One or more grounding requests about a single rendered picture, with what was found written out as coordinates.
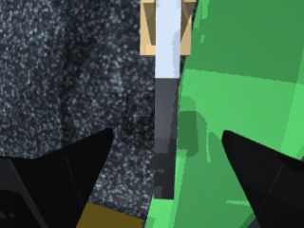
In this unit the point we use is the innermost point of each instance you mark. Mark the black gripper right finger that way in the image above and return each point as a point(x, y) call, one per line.
point(272, 181)

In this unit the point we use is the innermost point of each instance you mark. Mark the green rectangular mat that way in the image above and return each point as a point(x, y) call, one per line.
point(245, 74)

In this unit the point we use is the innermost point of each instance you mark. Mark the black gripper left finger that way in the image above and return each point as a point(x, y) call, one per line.
point(57, 186)

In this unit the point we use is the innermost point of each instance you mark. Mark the yellow block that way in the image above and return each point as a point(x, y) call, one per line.
point(96, 216)

